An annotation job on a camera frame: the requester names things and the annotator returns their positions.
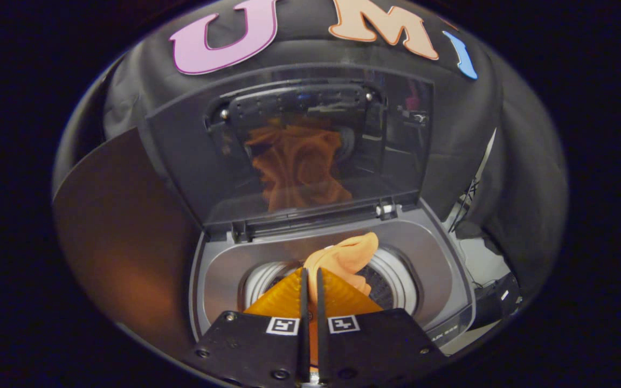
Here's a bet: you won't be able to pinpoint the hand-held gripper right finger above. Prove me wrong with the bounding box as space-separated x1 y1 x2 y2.
316 268 449 386

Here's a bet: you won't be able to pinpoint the black cables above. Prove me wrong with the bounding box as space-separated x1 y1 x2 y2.
448 178 481 233

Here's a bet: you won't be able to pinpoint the orange garment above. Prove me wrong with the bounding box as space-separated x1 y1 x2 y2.
303 232 380 305

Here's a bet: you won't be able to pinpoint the black box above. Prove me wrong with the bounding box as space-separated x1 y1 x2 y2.
472 272 521 330

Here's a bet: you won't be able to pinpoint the black backdrop cloth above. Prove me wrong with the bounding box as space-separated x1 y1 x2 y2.
54 0 569 292

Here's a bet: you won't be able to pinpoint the white cabinet with dark top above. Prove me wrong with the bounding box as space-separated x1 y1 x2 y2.
53 127 203 356

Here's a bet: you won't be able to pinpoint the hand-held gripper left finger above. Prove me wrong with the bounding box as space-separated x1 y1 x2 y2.
184 268 310 387

